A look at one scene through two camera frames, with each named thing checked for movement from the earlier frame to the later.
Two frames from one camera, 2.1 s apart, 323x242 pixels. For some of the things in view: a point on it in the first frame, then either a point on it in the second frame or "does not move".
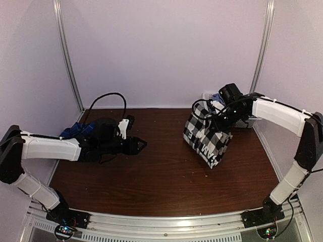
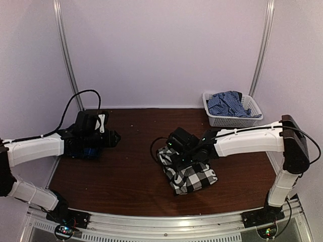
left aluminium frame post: x=57 y=9 does not move
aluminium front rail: x=218 y=227 does not move
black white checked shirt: x=208 y=143 to x=186 y=178
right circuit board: x=268 y=232 does not move
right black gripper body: x=228 y=121 to x=187 y=160
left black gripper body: x=107 y=146 to x=90 y=140
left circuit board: x=64 y=232 does not move
